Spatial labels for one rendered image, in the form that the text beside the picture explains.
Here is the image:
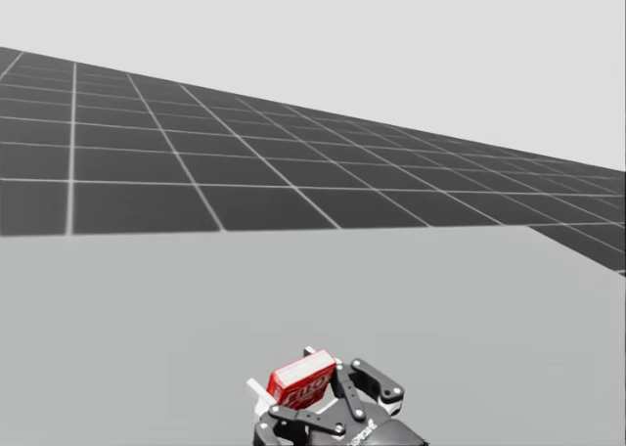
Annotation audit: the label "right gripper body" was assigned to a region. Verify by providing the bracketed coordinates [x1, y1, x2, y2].
[253, 395, 429, 446]

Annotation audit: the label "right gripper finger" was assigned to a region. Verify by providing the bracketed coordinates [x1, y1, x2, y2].
[302, 346, 406, 422]
[246, 377, 346, 436]

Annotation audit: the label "red and white carton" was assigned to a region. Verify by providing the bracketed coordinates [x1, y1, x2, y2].
[266, 349, 337, 412]

